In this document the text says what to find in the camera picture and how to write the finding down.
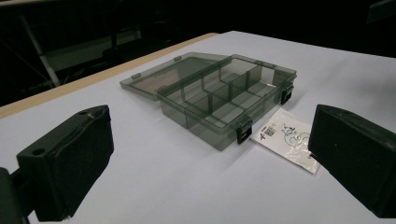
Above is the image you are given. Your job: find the white metal stand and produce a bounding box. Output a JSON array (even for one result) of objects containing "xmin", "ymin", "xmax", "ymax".
[{"xmin": 19, "ymin": 14, "xmax": 62, "ymax": 88}]

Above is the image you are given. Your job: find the small clear plastic bag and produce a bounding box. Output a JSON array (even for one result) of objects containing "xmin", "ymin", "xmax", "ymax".
[{"xmin": 249, "ymin": 107, "xmax": 321, "ymax": 175}]

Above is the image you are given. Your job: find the grey transparent compartment box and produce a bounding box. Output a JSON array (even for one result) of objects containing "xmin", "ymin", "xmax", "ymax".
[{"xmin": 120, "ymin": 51, "xmax": 298, "ymax": 152}]

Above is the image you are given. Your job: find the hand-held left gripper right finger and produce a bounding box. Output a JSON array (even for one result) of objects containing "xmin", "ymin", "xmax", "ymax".
[{"xmin": 307, "ymin": 104, "xmax": 396, "ymax": 219}]

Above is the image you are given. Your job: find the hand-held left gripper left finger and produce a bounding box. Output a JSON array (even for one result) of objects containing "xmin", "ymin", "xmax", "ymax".
[{"xmin": 16, "ymin": 105, "xmax": 115, "ymax": 222}]

